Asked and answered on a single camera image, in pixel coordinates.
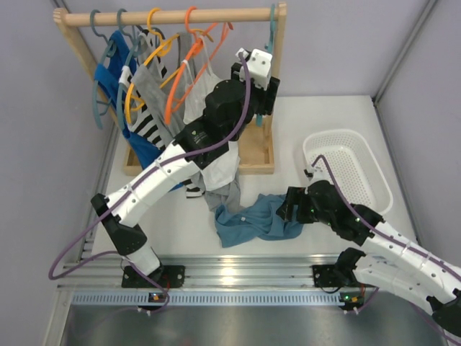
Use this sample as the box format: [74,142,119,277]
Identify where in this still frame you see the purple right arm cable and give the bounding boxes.
[311,154,461,346]

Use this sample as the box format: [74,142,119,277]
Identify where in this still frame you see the white perforated plastic basket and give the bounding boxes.
[303,129,393,215]

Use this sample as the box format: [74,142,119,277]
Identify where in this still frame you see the grey blue hanger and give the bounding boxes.
[90,9,116,130]
[116,9,142,131]

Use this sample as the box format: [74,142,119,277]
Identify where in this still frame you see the royal blue tank top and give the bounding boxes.
[94,30,185,169]

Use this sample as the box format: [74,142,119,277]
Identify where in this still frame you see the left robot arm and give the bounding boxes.
[91,58,279,286]

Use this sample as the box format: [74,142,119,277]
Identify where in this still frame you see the white slotted cable duct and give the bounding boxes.
[72,290,364,307]

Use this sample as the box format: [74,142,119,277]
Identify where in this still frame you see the wooden clothes rack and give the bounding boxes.
[53,1,287,175]

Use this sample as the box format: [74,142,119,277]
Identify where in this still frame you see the aluminium mounting rail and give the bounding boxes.
[57,254,337,290]

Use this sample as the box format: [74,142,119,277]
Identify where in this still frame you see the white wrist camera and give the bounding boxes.
[303,167,315,179]
[236,48,272,90]

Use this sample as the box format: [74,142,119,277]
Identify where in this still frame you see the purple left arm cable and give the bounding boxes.
[48,50,253,311]

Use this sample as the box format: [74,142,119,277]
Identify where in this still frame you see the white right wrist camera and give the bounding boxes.
[303,167,315,179]

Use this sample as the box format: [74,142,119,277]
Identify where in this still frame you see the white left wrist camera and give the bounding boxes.
[236,48,272,90]

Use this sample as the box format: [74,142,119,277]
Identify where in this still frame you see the orange plastic hanger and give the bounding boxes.
[164,5,234,126]

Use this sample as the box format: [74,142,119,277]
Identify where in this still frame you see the teal blue tank top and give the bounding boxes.
[215,194,303,248]

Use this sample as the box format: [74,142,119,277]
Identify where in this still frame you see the yellow plastic hanger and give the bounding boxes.
[124,7,179,125]

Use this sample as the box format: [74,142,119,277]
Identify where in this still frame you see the teal plastic hanger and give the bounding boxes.
[256,4,276,127]

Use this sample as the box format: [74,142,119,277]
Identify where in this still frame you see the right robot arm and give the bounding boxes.
[276,180,460,336]

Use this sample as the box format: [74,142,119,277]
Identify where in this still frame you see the grey tank top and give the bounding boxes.
[130,31,241,221]

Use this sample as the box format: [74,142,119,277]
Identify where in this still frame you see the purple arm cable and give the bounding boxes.
[311,154,461,346]
[48,50,253,311]

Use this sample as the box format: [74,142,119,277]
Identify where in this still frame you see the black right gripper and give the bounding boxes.
[277,186,334,226]

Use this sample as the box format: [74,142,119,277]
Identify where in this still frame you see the black white striped tank top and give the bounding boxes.
[118,28,205,199]

